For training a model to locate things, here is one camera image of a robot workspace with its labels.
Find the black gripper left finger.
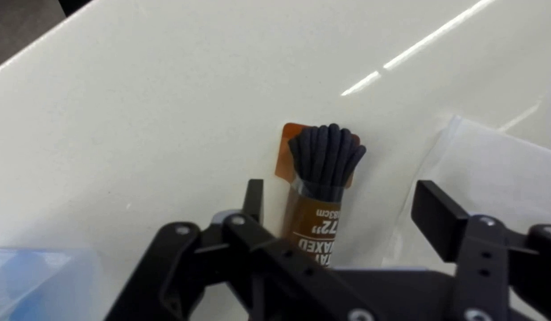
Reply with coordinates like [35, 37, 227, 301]
[103, 178, 377, 321]

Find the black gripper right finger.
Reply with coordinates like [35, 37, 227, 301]
[411, 178, 551, 321]

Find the shoelace packet with orange card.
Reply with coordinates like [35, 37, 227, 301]
[272, 121, 368, 270]

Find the translucent plastic sheet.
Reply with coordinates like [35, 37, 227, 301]
[415, 113, 551, 240]

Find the clear plastic box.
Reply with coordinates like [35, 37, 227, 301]
[0, 244, 104, 321]

